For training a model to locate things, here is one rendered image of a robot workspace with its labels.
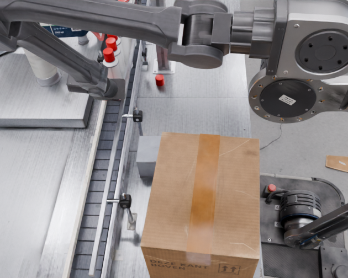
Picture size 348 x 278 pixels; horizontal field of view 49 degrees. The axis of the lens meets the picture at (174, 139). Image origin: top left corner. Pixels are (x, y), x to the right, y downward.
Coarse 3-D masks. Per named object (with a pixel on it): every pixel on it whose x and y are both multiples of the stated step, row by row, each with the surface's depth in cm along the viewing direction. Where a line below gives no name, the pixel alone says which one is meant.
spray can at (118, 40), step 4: (108, 36) 128; (112, 36) 127; (116, 36) 128; (116, 40) 129; (120, 40) 131; (120, 44) 131; (120, 48) 132; (124, 60) 137; (124, 64) 138; (124, 68) 139
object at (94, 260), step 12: (132, 48) 140; (132, 60) 137; (120, 108) 122; (120, 120) 119; (108, 168) 109; (108, 180) 106; (108, 192) 104; (96, 240) 96; (96, 252) 94; (96, 264) 93
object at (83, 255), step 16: (144, 0) 173; (128, 96) 137; (112, 112) 133; (112, 128) 128; (112, 144) 124; (96, 160) 121; (96, 176) 117; (112, 176) 117; (96, 192) 114; (112, 192) 114; (96, 208) 110; (96, 224) 107; (80, 240) 105; (80, 256) 102; (80, 272) 99; (96, 272) 99
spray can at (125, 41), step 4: (120, 36) 132; (124, 40) 134; (128, 40) 136; (124, 44) 135; (128, 44) 137; (124, 48) 136; (128, 48) 138; (124, 52) 138; (128, 52) 139; (124, 56) 139; (128, 56) 140; (132, 64) 145
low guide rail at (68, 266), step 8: (104, 104) 130; (104, 112) 130; (96, 128) 124; (96, 136) 122; (96, 144) 121; (88, 168) 115; (88, 176) 113; (88, 184) 113; (80, 200) 108; (80, 208) 107; (80, 216) 105; (80, 224) 105; (72, 232) 102; (72, 240) 101; (72, 248) 100; (72, 256) 99; (64, 272) 96
